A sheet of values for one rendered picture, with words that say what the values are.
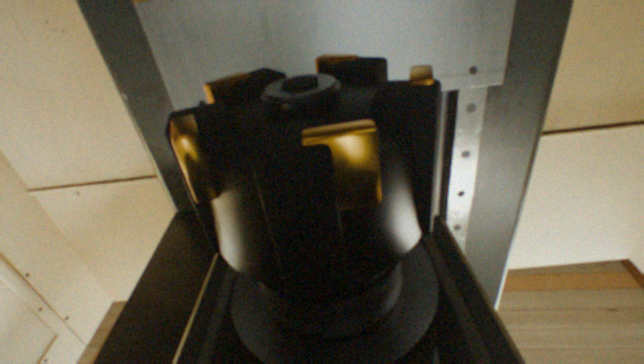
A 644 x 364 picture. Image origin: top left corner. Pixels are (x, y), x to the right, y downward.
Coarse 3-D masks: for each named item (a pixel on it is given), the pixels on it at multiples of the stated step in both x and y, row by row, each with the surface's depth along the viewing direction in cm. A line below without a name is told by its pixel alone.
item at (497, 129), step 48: (96, 0) 47; (528, 0) 47; (144, 48) 50; (528, 48) 50; (144, 96) 54; (480, 96) 50; (528, 96) 54; (144, 144) 60; (480, 144) 59; (528, 144) 59; (480, 192) 65; (480, 240) 72
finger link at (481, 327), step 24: (432, 240) 9; (456, 240) 9; (456, 264) 8; (456, 288) 8; (480, 288) 7; (456, 312) 7; (480, 312) 7; (456, 336) 7; (480, 336) 6; (504, 336) 6; (456, 360) 7; (480, 360) 6; (504, 360) 6
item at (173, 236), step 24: (192, 216) 63; (168, 240) 58; (192, 240) 57; (168, 264) 53; (192, 264) 52; (144, 288) 50; (168, 288) 49; (192, 288) 49; (144, 312) 46; (168, 312) 46; (192, 312) 45; (120, 336) 43; (144, 336) 43; (168, 336) 43; (96, 360) 41; (120, 360) 41; (144, 360) 40; (168, 360) 40
